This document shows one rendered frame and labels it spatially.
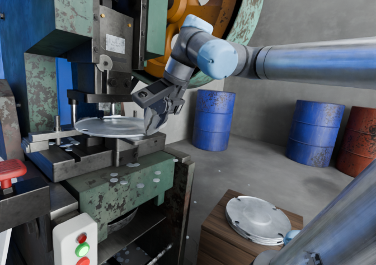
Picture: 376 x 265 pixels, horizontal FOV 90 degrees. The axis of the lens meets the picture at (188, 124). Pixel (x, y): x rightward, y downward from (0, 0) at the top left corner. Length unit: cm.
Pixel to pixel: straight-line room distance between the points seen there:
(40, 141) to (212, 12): 82
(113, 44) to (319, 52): 60
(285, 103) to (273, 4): 172
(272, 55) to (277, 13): 362
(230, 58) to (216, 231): 73
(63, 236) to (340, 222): 47
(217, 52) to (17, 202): 50
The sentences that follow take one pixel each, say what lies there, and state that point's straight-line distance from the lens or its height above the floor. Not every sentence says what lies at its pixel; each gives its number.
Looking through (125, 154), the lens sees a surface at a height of 69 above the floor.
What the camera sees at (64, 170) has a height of 68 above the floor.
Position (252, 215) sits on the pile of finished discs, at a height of 38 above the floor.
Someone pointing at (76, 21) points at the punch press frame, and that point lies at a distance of 65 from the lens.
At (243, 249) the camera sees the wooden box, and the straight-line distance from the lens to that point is 92.
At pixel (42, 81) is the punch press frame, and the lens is 92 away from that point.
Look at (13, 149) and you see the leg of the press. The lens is 98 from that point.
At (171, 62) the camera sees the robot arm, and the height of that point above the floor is 101.
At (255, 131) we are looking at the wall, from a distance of 392.
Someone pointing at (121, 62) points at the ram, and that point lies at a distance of 76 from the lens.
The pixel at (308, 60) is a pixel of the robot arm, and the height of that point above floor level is 102.
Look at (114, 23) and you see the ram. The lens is 76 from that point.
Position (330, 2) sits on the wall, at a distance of 395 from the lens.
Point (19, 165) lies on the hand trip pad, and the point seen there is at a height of 76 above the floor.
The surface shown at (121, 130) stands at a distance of 67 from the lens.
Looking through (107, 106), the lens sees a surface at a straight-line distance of 81.
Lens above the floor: 96
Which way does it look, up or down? 12 degrees down
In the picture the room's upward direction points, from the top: 6 degrees clockwise
